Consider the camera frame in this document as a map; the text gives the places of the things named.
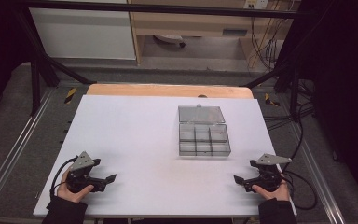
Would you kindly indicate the clear plastic compartment box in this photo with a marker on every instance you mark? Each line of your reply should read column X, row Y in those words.
column 203, row 137

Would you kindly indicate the person's left hand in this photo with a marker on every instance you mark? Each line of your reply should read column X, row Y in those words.
column 74, row 196

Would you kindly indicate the person's right hand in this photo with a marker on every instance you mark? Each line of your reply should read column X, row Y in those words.
column 275, row 194

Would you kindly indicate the aluminium floor rail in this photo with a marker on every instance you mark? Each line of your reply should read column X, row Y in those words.
column 18, row 146
column 317, row 177

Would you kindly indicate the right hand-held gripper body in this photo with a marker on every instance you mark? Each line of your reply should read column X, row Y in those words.
column 268, row 174

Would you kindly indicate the white chair base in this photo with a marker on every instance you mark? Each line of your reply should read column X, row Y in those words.
column 171, row 39

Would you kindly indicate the yellow black tape marker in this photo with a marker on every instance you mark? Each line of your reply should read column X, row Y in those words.
column 271, row 100
column 70, row 95

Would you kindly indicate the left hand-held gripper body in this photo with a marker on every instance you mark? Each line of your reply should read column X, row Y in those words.
column 80, row 174

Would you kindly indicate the black curtain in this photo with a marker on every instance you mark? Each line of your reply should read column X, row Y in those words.
column 0, row 46
column 348, row 93

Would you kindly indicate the white wall socket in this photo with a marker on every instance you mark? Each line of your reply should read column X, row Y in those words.
column 256, row 3

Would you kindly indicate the white cabinet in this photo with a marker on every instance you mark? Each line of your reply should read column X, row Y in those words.
column 84, row 31

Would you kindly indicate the light wooden desk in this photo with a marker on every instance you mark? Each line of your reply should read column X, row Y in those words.
column 192, row 26

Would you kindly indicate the wooden table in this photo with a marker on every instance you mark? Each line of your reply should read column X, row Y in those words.
column 167, row 90

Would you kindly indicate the black metal frame bar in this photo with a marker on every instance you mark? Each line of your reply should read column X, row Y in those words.
column 167, row 8

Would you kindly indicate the black metal stand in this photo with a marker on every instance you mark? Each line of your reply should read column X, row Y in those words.
column 40, row 68
column 292, row 77

